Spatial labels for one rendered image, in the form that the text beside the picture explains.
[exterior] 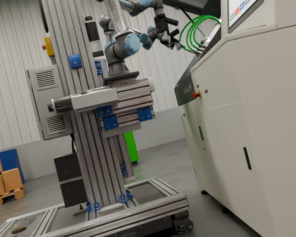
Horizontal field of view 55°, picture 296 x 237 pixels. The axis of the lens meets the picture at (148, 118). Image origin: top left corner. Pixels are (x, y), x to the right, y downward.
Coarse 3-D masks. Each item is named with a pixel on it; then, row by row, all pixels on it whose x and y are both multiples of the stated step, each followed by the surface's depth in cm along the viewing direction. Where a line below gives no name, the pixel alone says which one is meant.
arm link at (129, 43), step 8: (104, 0) 175; (112, 0) 172; (112, 8) 173; (120, 8) 175; (112, 16) 174; (120, 16) 174; (120, 24) 174; (120, 32) 174; (128, 32) 174; (120, 40) 174; (128, 40) 171; (136, 40) 176; (120, 48) 176; (128, 48) 172; (136, 48) 175; (120, 56) 180; (128, 56) 181
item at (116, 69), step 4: (108, 64) 186; (112, 64) 183; (116, 64) 183; (120, 64) 183; (124, 64) 185; (112, 68) 183; (116, 68) 182; (120, 68) 182; (124, 68) 183; (112, 72) 184; (116, 72) 181; (120, 72) 181; (124, 72) 182; (128, 72) 184; (108, 76) 186
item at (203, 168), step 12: (180, 108) 247; (192, 108) 205; (192, 120) 214; (192, 132) 224; (192, 144) 236; (204, 144) 195; (192, 156) 248; (204, 156) 203; (204, 168) 213; (204, 180) 223; (216, 192) 195
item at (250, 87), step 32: (224, 0) 182; (288, 0) 119; (224, 32) 182; (288, 32) 119; (224, 64) 126; (256, 64) 117; (288, 64) 118; (224, 96) 135; (256, 96) 117; (288, 96) 118; (224, 128) 146; (256, 128) 116; (288, 128) 117; (224, 160) 159; (256, 160) 117; (288, 160) 117; (224, 192) 175; (256, 192) 125; (288, 192) 116; (256, 224) 135; (288, 224) 116
